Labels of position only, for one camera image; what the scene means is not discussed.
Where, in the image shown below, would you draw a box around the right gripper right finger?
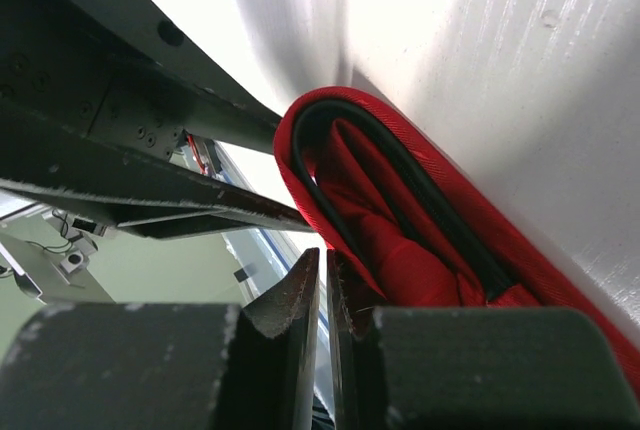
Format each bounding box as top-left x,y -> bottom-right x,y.
327,250 -> 379,429

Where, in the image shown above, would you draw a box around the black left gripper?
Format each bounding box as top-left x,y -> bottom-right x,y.
1,0 -> 281,161

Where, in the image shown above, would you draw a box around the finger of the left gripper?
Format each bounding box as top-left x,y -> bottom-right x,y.
1,109 -> 311,239

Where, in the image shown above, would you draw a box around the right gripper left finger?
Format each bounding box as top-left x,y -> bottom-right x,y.
241,248 -> 320,429

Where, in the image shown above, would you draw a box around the red necktie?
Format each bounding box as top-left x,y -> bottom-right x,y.
274,86 -> 639,387

